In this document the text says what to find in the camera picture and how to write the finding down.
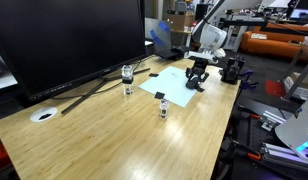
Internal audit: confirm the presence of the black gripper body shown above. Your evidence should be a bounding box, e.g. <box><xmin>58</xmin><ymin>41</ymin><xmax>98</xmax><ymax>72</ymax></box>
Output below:
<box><xmin>186</xmin><ymin>58</ymin><xmax>209</xmax><ymax>82</ymax></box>

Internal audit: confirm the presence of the dark grey whiteboard eraser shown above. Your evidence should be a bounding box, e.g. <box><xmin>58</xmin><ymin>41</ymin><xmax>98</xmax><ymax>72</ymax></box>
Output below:
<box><xmin>186</xmin><ymin>76</ymin><xmax>204</xmax><ymax>92</ymax></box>

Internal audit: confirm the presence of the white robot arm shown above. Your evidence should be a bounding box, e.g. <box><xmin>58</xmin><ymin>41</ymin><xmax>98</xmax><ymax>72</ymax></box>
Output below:
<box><xmin>186</xmin><ymin>0</ymin><xmax>227</xmax><ymax>82</ymax></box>

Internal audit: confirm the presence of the white whiteboard sheet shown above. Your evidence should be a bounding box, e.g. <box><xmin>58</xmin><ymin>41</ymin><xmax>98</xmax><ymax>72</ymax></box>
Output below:
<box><xmin>139</xmin><ymin>66</ymin><xmax>196</xmax><ymax>108</ymax></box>

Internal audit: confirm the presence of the black tape square top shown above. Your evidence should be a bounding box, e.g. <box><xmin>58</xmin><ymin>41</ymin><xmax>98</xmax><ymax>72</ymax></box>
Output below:
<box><xmin>154</xmin><ymin>92</ymin><xmax>165</xmax><ymax>99</ymax></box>

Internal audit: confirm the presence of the black tape square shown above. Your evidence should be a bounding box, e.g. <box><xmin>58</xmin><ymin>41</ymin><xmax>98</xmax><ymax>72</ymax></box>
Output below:
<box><xmin>154</xmin><ymin>92</ymin><xmax>165</xmax><ymax>99</ymax></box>
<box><xmin>149</xmin><ymin>73</ymin><xmax>159</xmax><ymax>77</ymax></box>

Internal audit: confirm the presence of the black tape square left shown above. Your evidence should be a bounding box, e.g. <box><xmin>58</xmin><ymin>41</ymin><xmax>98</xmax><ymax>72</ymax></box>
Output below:
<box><xmin>149</xmin><ymin>73</ymin><xmax>159</xmax><ymax>77</ymax></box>

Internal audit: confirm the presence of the round clear acrylic salt shaker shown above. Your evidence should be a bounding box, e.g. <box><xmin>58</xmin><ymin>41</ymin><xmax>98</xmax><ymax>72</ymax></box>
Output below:
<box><xmin>159</xmin><ymin>99</ymin><xmax>169</xmax><ymax>118</ymax></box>

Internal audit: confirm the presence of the black laptop with blue tape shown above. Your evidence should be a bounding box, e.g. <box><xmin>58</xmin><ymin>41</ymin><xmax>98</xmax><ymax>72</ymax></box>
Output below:
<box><xmin>150</xmin><ymin>21</ymin><xmax>190</xmax><ymax>60</ymax></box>

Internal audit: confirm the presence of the square clear acrylic pepper mill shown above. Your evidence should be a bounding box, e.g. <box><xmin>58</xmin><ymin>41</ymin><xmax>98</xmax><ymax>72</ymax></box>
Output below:
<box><xmin>121</xmin><ymin>65</ymin><xmax>134</xmax><ymax>94</ymax></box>

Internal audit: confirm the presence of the black monitor stand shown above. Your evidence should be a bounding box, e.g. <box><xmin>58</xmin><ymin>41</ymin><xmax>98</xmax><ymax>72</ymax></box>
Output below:
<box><xmin>61</xmin><ymin>60</ymin><xmax>149</xmax><ymax>115</ymax></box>

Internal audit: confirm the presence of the orange sofa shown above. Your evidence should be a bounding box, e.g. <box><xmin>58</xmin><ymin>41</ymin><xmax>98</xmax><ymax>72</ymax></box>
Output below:
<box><xmin>240</xmin><ymin>26</ymin><xmax>305</xmax><ymax>61</ymax></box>

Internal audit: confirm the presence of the large black monitor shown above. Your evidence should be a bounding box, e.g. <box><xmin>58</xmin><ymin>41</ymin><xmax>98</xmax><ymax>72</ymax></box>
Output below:
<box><xmin>0</xmin><ymin>0</ymin><xmax>146</xmax><ymax>100</ymax></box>

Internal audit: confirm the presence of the white cable grommet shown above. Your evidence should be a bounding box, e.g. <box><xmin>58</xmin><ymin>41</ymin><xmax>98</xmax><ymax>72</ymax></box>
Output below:
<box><xmin>30</xmin><ymin>107</ymin><xmax>57</xmax><ymax>122</ymax></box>

